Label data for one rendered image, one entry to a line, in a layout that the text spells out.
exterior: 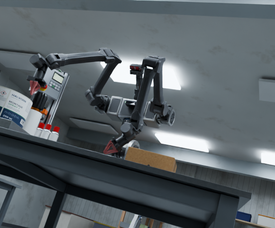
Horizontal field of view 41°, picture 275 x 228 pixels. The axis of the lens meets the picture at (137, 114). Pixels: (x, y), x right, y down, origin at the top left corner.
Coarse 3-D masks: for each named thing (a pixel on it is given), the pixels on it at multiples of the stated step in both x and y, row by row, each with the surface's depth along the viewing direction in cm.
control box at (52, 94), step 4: (48, 68) 239; (48, 72) 239; (52, 72) 241; (44, 76) 236; (48, 76) 239; (64, 76) 247; (44, 80) 236; (48, 80) 239; (52, 80) 241; (48, 84) 238; (60, 84) 245; (40, 88) 234; (48, 88) 238; (52, 88) 241; (44, 92) 236; (48, 92) 238; (52, 92) 240; (56, 92) 242; (48, 96) 239; (52, 96) 240; (56, 96) 242; (48, 100) 247
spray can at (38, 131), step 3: (39, 123) 224; (42, 123) 223; (39, 126) 223; (42, 126) 223; (36, 129) 221; (39, 129) 221; (42, 129) 222; (36, 132) 220; (39, 132) 221; (36, 135) 220; (39, 135) 220
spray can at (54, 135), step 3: (54, 129) 220; (57, 129) 221; (51, 132) 219; (54, 132) 219; (57, 132) 220; (51, 135) 218; (54, 135) 218; (57, 135) 219; (48, 138) 218; (51, 138) 217; (54, 138) 218
